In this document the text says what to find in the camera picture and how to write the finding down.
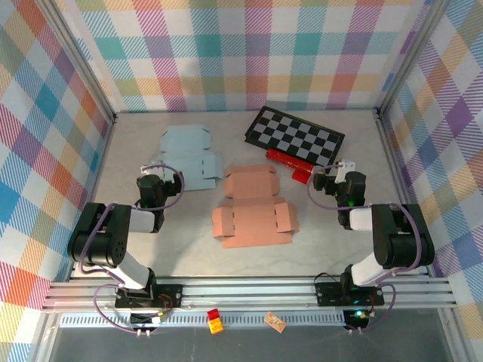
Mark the light blue paper box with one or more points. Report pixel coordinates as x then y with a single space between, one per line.
185 141

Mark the pink paper box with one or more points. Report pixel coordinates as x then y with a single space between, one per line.
253 218

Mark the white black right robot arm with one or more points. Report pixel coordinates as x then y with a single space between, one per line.
400 241

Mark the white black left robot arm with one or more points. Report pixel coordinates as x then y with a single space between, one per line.
102 241

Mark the red toy block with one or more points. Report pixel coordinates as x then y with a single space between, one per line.
283 156

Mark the black grey checkerboard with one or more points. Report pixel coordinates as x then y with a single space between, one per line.
294 135

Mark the red yellow toy brick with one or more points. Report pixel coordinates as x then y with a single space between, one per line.
215 320

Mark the orange printed tag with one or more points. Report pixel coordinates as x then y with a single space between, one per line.
274 321

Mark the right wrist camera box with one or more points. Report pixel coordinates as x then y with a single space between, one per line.
345 167

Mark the aluminium side rail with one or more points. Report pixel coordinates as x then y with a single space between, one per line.
99 169
396 169

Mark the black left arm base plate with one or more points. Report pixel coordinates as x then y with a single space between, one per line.
170 294

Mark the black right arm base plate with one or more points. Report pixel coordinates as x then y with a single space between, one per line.
328 296

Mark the aluminium rail frame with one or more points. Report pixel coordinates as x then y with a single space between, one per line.
245 292

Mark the aluminium corner post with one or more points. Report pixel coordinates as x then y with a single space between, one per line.
409 56
81 56

